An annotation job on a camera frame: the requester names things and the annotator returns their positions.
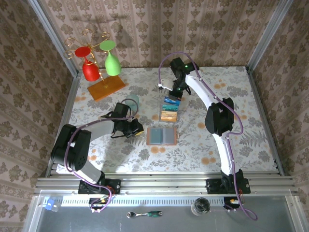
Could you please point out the frosted teal glass cup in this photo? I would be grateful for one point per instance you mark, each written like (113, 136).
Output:
(132, 98)

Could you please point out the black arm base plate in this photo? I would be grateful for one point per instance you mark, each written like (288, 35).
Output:
(116, 186)
(212, 186)

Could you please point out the floral tablecloth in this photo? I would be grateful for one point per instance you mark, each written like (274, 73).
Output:
(193, 154)

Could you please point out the clear plastic tray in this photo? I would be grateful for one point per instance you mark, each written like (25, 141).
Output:
(169, 122)

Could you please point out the aluminium frame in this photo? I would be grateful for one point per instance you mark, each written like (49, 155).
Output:
(164, 183)

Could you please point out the clear glass jar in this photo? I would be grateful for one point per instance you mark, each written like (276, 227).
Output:
(200, 206)

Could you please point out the blue plastic connector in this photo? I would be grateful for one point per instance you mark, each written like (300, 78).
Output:
(49, 204)

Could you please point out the grey metal sheet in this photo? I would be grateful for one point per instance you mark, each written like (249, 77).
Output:
(72, 222)

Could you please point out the red wine glass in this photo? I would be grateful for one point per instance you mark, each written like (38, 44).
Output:
(90, 70)

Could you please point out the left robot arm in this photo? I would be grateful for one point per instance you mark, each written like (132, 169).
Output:
(71, 146)

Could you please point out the green wine glass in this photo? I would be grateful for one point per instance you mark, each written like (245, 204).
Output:
(112, 64)

